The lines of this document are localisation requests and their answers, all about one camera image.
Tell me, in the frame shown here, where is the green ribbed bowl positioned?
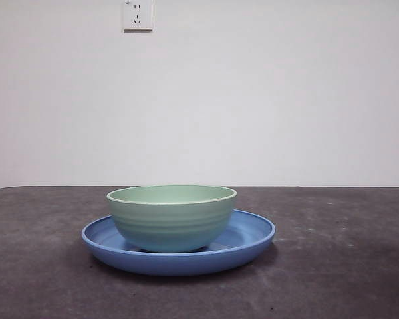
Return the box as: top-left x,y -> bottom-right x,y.
106,185 -> 238,253

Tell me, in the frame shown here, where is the blue shallow plate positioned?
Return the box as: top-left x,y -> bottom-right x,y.
80,209 -> 277,277

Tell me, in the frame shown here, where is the white wall socket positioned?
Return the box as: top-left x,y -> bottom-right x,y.
122,0 -> 154,33

